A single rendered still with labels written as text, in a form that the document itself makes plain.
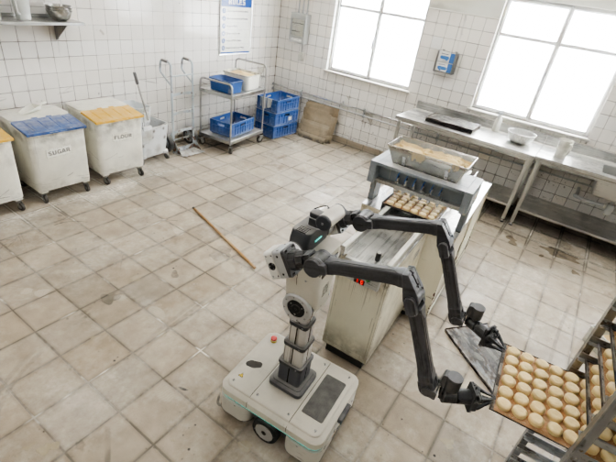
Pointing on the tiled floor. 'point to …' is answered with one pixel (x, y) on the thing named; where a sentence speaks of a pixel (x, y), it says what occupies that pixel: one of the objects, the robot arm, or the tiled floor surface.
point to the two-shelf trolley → (231, 111)
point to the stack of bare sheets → (484, 357)
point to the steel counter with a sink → (606, 182)
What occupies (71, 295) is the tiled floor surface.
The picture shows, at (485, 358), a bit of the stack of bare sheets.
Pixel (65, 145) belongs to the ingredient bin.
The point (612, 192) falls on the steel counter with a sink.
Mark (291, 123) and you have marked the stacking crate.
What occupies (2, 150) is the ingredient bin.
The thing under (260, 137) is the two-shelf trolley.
